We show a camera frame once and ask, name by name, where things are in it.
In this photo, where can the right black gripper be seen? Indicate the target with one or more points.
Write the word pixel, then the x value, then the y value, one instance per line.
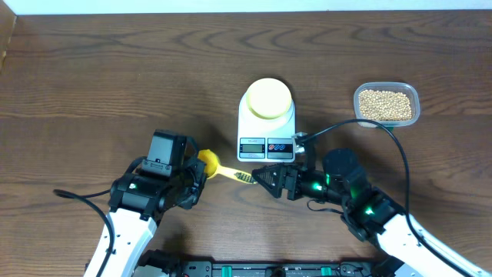
pixel 284 170

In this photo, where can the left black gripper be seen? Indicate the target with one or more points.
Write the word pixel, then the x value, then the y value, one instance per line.
pixel 197 165

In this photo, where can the yellow measuring scoop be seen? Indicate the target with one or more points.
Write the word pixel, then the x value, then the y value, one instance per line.
pixel 214 167

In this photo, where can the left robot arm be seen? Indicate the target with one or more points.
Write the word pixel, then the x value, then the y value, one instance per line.
pixel 138 201

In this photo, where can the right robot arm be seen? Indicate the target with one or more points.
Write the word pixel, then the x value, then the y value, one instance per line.
pixel 369 214

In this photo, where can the white digital kitchen scale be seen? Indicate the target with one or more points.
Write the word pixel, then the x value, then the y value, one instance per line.
pixel 265 140

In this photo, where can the pale yellow bowl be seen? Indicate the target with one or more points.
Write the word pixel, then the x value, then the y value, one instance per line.
pixel 268 98

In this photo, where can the soybeans pile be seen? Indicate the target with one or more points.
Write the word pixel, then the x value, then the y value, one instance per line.
pixel 385 105

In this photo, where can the clear plastic container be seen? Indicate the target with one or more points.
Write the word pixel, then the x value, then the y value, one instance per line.
pixel 408 90

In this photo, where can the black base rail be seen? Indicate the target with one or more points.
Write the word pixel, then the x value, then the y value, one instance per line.
pixel 165 264

